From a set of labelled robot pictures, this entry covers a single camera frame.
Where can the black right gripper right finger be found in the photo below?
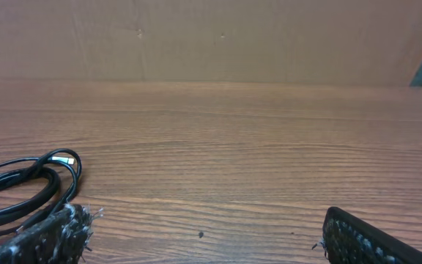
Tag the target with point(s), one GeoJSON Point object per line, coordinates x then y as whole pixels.
{"type": "Point", "coordinates": [346, 239]}

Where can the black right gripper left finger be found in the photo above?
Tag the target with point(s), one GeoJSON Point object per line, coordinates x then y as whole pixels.
{"type": "Point", "coordinates": [61, 238]}

